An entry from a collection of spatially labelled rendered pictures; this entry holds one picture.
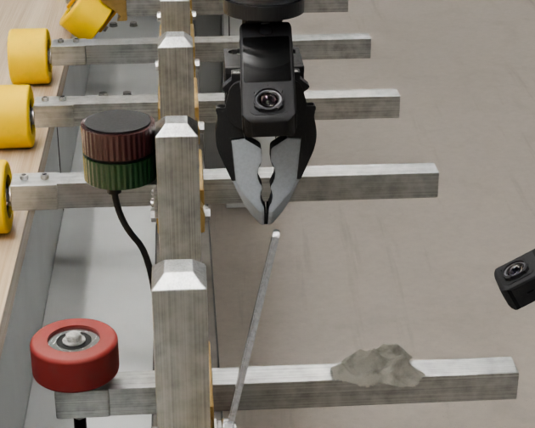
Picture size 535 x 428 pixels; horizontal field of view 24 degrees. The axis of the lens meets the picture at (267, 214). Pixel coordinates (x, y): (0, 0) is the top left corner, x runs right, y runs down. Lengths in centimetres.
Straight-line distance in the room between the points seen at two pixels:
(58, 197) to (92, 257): 59
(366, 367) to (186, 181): 28
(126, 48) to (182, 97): 56
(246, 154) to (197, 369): 35
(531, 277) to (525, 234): 234
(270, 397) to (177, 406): 36
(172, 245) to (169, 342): 26
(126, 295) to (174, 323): 103
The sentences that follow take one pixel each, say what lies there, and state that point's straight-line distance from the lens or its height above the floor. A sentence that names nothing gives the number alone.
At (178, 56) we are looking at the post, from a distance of 124.
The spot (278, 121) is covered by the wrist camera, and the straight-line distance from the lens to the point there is 101.
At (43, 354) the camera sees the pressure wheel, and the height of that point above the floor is 91.
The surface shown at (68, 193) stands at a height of 95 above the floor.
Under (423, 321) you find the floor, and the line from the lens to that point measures 301.
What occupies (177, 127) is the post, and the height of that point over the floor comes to 113.
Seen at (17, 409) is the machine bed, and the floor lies 66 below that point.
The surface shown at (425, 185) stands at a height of 95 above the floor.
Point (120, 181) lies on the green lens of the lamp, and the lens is 100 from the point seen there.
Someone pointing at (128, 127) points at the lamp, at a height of 113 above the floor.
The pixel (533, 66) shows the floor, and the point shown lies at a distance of 489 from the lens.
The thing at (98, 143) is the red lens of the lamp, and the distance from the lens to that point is 99.
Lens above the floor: 149
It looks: 25 degrees down
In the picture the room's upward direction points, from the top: straight up
